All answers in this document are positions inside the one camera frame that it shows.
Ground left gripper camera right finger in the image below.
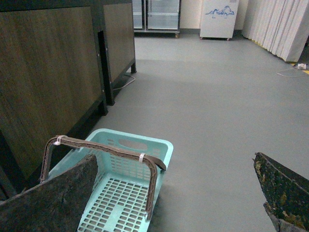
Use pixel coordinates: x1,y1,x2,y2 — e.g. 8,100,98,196
253,152,309,232

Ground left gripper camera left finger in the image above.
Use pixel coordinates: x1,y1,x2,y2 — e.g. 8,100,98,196
0,155,98,232

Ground wooden display cabinet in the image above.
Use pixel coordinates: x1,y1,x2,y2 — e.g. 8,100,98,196
0,0,136,201

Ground glass door refrigerator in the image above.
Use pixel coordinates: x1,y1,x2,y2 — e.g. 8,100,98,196
132,0,181,38

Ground light blue plastic basket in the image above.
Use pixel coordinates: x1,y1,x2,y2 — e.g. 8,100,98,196
46,129,173,232

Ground white floor cable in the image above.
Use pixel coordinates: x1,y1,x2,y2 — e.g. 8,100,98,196
276,63,309,78

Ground brown basket handle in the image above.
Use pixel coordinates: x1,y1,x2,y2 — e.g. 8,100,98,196
40,135,167,220

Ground white folding partition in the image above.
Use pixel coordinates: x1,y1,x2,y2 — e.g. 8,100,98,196
242,0,309,62

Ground white chest freezer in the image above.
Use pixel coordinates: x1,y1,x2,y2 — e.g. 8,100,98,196
199,0,239,41

